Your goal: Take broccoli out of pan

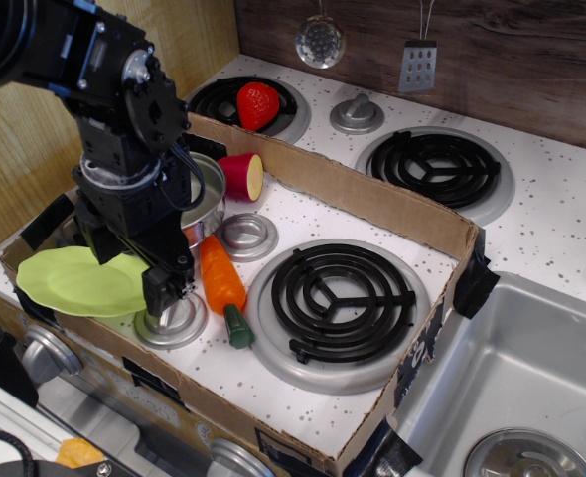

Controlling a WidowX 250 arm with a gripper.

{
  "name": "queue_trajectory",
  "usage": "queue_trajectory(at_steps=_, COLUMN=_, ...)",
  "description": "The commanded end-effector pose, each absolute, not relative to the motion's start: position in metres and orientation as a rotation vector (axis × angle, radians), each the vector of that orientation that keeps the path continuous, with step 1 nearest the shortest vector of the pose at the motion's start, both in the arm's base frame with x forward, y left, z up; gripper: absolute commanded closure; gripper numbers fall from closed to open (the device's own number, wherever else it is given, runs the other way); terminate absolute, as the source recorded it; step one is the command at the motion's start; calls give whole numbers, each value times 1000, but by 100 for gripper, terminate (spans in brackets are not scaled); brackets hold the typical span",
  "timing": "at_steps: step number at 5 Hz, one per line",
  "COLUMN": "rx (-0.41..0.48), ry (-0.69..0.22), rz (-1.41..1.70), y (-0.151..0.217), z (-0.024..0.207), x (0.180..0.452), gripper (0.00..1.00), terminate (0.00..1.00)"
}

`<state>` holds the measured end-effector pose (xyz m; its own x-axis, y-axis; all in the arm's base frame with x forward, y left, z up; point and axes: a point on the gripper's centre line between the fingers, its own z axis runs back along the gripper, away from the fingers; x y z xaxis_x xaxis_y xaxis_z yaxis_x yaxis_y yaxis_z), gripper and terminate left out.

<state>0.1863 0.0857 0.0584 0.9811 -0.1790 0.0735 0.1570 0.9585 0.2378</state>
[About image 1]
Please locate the black back right burner coil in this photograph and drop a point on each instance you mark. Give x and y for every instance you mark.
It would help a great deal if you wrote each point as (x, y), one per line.
(454, 171)

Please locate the hanging silver slotted spatula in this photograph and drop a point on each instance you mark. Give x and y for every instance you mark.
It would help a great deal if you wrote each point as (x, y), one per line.
(418, 65)

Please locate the silver oven knob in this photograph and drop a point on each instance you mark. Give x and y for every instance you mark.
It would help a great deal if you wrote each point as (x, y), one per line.
(47, 356)
(230, 459)

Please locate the silver metal pot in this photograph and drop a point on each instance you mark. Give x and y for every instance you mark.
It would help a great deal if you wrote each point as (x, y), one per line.
(203, 220)

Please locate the silver sink drain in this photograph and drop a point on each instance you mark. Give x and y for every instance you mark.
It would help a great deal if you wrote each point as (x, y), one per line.
(523, 452)

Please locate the silver oven knob middle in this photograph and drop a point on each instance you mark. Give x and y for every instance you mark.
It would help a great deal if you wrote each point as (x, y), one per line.
(230, 459)

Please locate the light green plastic plate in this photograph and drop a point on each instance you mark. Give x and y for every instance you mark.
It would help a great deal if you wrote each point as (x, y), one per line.
(70, 280)

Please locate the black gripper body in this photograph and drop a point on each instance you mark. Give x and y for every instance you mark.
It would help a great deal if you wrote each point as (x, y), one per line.
(140, 212)

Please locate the black back left burner coil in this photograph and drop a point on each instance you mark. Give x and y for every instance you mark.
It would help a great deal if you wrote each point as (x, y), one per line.
(217, 100)

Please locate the silver front stove knob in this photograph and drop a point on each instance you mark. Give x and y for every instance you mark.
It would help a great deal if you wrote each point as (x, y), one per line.
(180, 324)

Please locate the brown cardboard fence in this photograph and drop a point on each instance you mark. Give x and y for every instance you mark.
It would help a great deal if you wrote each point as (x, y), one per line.
(207, 389)

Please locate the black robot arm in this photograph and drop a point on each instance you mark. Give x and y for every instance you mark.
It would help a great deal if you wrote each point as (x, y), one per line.
(104, 71)

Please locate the silver oven knob left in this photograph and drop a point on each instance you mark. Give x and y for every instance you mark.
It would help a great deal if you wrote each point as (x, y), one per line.
(47, 356)

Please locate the silver metal sink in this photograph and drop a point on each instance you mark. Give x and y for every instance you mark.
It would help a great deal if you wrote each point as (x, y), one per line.
(518, 367)

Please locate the hanging silver strainer ladle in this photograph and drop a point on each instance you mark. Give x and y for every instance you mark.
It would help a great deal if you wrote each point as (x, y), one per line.
(320, 41)

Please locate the red toy strawberry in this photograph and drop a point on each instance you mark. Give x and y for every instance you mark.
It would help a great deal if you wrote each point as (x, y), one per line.
(257, 105)

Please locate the black front right burner coil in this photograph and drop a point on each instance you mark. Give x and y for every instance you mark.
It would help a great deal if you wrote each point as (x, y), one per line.
(341, 303)

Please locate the silver centre stove knob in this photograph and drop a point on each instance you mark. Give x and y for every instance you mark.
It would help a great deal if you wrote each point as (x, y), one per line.
(248, 237)

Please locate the red halved toy fruit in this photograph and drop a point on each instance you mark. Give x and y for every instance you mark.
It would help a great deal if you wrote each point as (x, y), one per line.
(244, 176)

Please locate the orange object bottom left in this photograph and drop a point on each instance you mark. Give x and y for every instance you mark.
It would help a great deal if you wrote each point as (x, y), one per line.
(77, 452)

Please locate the silver stove knob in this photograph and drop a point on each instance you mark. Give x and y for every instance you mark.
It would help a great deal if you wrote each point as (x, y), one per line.
(357, 116)
(180, 324)
(248, 237)

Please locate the silver back stove knob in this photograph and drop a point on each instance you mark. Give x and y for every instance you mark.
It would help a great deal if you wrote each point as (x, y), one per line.
(357, 116)

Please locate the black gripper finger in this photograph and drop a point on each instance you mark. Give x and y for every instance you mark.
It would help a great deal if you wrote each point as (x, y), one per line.
(162, 289)

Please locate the black burner coil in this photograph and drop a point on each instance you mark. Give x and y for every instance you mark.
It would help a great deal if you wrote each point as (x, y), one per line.
(341, 303)
(217, 100)
(454, 171)

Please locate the orange toy carrot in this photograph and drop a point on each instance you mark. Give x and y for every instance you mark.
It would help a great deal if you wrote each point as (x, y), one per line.
(225, 292)

